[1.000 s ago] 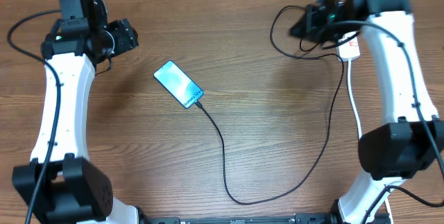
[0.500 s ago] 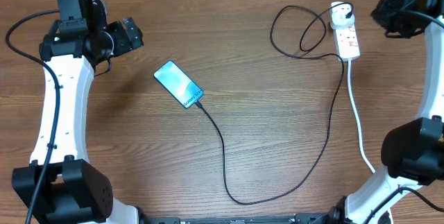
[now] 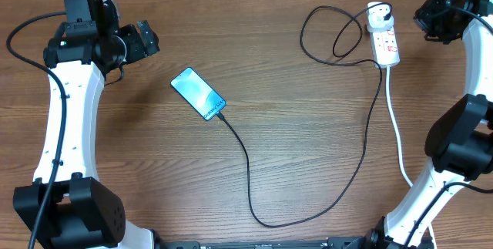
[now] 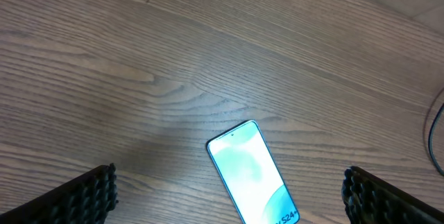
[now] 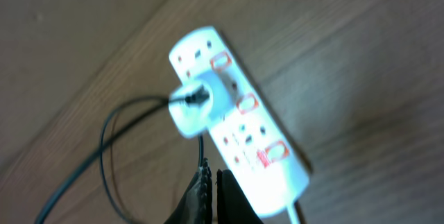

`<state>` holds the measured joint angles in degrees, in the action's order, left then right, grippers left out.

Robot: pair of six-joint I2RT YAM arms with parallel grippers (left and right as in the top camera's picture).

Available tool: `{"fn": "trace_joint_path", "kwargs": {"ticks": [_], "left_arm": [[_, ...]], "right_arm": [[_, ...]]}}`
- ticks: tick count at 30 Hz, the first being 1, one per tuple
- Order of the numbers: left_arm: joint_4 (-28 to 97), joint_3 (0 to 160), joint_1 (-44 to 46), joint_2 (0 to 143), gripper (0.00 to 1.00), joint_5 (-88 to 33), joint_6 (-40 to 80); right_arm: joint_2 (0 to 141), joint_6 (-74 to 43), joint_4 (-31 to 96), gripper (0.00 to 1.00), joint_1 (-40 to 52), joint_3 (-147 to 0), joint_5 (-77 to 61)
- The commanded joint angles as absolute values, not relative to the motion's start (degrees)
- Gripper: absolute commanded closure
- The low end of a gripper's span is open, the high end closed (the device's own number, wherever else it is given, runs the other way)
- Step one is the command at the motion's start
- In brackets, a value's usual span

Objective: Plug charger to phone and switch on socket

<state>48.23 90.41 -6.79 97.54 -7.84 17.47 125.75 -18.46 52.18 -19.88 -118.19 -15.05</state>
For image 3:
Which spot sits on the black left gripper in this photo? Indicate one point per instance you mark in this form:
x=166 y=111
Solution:
x=137 y=48

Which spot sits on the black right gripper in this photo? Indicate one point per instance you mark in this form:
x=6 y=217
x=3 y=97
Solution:
x=422 y=20

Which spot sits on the blue Samsung Galaxy smartphone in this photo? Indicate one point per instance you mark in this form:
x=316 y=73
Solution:
x=198 y=93

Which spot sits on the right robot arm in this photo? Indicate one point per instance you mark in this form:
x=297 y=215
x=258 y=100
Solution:
x=457 y=152

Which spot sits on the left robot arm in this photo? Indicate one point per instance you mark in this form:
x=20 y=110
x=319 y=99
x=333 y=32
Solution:
x=66 y=206

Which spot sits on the white charger plug adapter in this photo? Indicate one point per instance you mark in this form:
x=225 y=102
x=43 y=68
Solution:
x=379 y=19

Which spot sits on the white power strip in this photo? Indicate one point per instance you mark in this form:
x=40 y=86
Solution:
x=384 y=44

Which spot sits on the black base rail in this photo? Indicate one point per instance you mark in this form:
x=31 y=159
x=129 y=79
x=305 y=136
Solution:
x=330 y=243

